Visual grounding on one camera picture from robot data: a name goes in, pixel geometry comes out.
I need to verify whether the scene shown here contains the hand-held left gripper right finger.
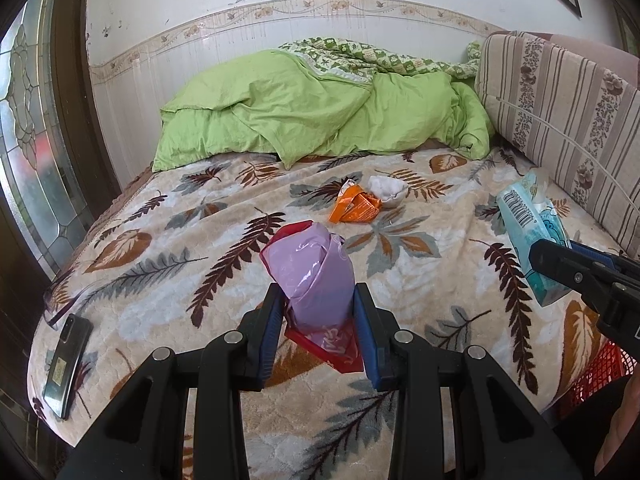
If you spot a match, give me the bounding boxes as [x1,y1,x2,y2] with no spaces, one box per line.
[352,282,583,480]

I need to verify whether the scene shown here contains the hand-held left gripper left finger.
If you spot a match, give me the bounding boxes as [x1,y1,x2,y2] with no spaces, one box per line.
[60,282,291,480]

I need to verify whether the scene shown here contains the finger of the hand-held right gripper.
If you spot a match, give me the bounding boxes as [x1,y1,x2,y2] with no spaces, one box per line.
[528,239,617,313]
[569,241,640,283]

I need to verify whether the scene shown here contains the red plastic bag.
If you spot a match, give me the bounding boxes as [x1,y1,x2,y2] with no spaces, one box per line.
[272,219,366,374]

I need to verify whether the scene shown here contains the red plastic mesh basket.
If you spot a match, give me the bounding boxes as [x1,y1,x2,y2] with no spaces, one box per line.
[552,340,640,420]

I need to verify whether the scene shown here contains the blue tissue packet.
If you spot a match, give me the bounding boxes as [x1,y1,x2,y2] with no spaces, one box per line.
[496,169,574,307]

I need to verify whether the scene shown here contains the pink plastic bag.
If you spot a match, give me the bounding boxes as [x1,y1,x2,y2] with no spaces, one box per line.
[260,222,357,333]

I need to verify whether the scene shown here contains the person's right forearm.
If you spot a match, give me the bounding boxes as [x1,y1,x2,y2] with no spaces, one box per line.
[594,374,640,480]

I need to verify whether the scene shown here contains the leaf print blanket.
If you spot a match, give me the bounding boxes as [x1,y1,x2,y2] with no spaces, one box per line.
[27,142,640,480]

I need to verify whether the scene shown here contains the orange snack wrapper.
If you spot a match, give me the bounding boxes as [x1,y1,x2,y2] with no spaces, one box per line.
[327,180,384,225]

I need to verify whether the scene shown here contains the crumpled white tissue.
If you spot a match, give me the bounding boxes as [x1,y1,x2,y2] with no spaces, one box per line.
[367,175,409,210]

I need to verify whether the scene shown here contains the striped sofa cushion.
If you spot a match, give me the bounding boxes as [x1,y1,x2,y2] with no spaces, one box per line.
[472,30,640,262]

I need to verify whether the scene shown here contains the black smartphone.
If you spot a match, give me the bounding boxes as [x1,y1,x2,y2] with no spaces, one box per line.
[42,313,95,421]

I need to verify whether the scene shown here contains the green and white patterned quilt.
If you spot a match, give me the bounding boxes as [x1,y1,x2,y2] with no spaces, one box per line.
[277,37,484,87]

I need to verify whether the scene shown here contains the stained glass window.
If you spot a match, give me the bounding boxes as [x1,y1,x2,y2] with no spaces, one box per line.
[0,0,97,282]

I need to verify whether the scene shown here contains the white cable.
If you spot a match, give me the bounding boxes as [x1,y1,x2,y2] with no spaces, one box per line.
[491,97,640,207]

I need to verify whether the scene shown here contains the dark wooden window frame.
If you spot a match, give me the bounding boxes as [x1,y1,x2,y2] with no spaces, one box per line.
[49,0,122,203]

